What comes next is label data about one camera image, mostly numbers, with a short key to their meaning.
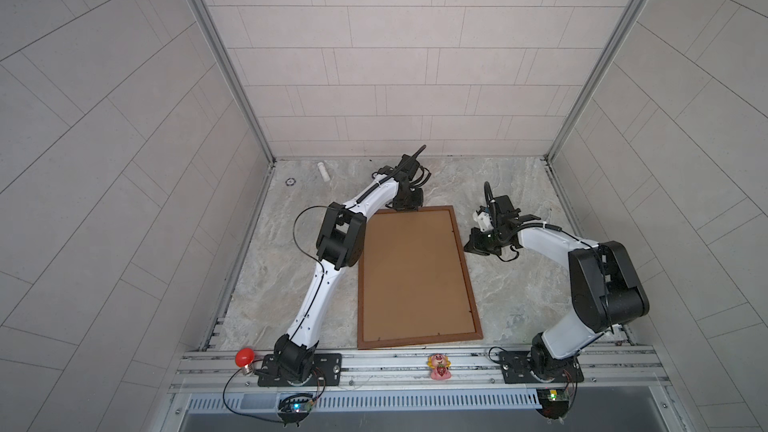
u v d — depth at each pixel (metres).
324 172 1.11
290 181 1.08
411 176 0.87
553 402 0.68
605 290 0.48
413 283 0.86
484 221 0.85
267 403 0.69
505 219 0.72
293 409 0.64
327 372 0.71
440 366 0.69
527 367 0.71
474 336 0.76
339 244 0.62
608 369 0.73
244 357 0.71
